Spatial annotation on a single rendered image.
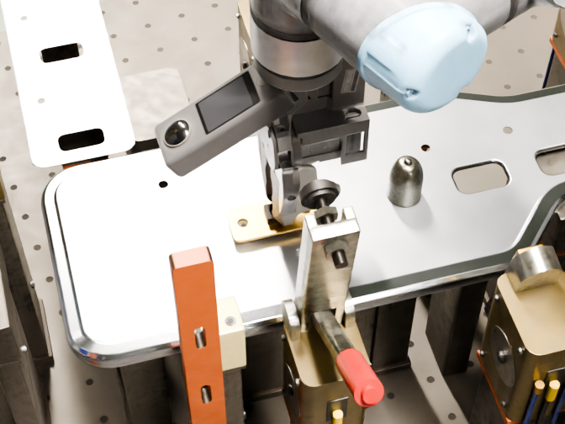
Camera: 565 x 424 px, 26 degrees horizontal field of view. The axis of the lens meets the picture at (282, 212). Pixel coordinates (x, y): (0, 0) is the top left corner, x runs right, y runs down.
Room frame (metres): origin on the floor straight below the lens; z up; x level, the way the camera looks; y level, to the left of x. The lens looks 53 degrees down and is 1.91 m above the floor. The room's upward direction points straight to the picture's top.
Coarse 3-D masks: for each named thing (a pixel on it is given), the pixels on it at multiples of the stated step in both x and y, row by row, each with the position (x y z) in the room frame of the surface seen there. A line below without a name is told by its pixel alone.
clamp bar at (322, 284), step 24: (312, 192) 0.53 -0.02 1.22; (336, 192) 0.54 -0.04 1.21; (312, 216) 0.51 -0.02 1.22; (336, 216) 0.52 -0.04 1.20; (312, 240) 0.49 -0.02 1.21; (336, 240) 0.50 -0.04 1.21; (312, 264) 0.50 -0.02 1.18; (336, 264) 0.48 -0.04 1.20; (312, 288) 0.50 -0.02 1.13; (336, 288) 0.51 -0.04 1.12; (312, 312) 0.51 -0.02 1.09; (336, 312) 0.52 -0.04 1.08
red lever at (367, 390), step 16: (320, 320) 0.51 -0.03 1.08; (336, 320) 0.51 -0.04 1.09; (320, 336) 0.50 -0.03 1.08; (336, 336) 0.48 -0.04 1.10; (336, 352) 0.46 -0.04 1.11; (352, 352) 0.45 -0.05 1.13; (336, 368) 0.45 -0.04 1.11; (352, 368) 0.43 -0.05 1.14; (368, 368) 0.43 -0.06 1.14; (352, 384) 0.42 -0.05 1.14; (368, 384) 0.42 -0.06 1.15; (368, 400) 0.41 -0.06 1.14
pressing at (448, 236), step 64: (384, 128) 0.78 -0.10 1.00; (448, 128) 0.78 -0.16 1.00; (512, 128) 0.78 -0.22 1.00; (64, 192) 0.70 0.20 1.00; (128, 192) 0.70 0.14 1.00; (192, 192) 0.70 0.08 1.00; (256, 192) 0.70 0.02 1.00; (384, 192) 0.70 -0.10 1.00; (448, 192) 0.70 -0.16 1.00; (512, 192) 0.70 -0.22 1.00; (64, 256) 0.63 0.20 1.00; (128, 256) 0.63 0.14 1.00; (256, 256) 0.63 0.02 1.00; (384, 256) 0.63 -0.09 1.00; (448, 256) 0.63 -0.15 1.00; (512, 256) 0.62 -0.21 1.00; (64, 320) 0.56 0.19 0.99; (128, 320) 0.56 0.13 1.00; (256, 320) 0.56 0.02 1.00
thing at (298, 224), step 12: (252, 204) 0.68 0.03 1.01; (264, 204) 0.67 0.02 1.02; (228, 216) 0.66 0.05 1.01; (240, 216) 0.66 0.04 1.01; (252, 216) 0.66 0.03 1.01; (264, 216) 0.66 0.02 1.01; (300, 216) 0.66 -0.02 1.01; (240, 228) 0.65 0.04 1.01; (252, 228) 0.65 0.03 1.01; (264, 228) 0.65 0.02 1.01; (276, 228) 0.65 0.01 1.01; (288, 228) 0.65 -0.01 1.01; (300, 228) 0.65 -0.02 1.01; (240, 240) 0.64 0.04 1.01
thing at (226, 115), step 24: (240, 72) 0.68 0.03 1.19; (216, 96) 0.66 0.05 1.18; (240, 96) 0.65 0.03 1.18; (264, 96) 0.64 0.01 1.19; (288, 96) 0.65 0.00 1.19; (168, 120) 0.65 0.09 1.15; (192, 120) 0.65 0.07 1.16; (216, 120) 0.64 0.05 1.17; (240, 120) 0.63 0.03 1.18; (264, 120) 0.64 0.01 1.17; (168, 144) 0.63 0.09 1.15; (192, 144) 0.62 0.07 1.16; (216, 144) 0.62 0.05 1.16; (168, 168) 0.61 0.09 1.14; (192, 168) 0.62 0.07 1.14
